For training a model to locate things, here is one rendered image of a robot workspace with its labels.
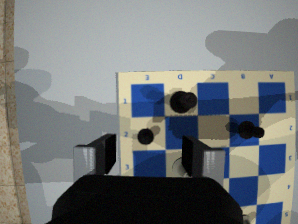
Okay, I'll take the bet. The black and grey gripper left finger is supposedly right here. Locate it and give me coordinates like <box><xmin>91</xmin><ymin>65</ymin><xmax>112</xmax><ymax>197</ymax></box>
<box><xmin>73</xmin><ymin>134</ymin><xmax>116</xmax><ymax>183</ymax></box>

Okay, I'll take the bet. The blue and cream chessboard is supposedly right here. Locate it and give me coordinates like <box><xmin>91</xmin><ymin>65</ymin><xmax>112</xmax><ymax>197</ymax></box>
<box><xmin>118</xmin><ymin>70</ymin><xmax>296</xmax><ymax>224</ymax></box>

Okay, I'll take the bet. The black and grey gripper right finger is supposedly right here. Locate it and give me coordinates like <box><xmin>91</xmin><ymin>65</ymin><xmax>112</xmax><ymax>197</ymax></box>
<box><xmin>181</xmin><ymin>136</ymin><xmax>225</xmax><ymax>187</ymax></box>

